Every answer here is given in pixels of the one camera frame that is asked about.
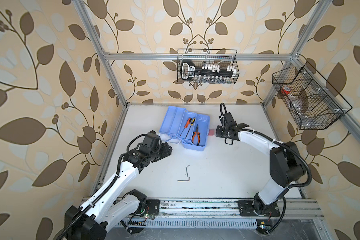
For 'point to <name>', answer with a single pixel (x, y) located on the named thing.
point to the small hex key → (187, 172)
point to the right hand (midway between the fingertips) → (219, 133)
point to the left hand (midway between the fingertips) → (170, 149)
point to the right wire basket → (314, 103)
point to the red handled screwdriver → (188, 121)
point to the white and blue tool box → (180, 125)
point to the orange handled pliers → (194, 134)
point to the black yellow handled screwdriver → (192, 124)
